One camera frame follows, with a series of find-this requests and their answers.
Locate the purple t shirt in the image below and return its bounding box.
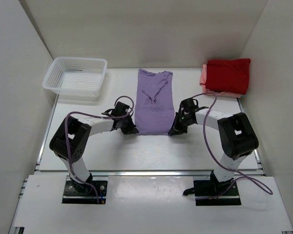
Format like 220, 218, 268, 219
134, 69, 175, 136

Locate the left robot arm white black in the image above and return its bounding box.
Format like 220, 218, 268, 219
49, 101, 139, 196

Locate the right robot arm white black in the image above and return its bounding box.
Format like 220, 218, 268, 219
168, 98, 259, 199

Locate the pink folded t shirt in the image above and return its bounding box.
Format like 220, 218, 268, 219
200, 64, 242, 98

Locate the red folded t shirt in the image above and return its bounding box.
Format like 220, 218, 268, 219
205, 58, 251, 95

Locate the white plastic basket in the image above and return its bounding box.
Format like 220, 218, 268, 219
42, 57, 107, 98

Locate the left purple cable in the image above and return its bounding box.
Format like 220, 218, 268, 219
64, 96, 135, 204

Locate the purple cable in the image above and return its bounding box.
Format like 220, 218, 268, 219
64, 96, 135, 204
183, 91, 274, 200

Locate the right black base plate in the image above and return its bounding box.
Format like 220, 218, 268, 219
193, 180, 242, 206

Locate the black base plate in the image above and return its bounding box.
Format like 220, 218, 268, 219
62, 177, 108, 205
193, 180, 242, 206

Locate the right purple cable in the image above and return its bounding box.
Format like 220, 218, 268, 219
183, 91, 274, 200

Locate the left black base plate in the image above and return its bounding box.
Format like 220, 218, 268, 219
62, 177, 108, 205

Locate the aluminium rail frame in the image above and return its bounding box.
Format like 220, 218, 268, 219
8, 97, 293, 234

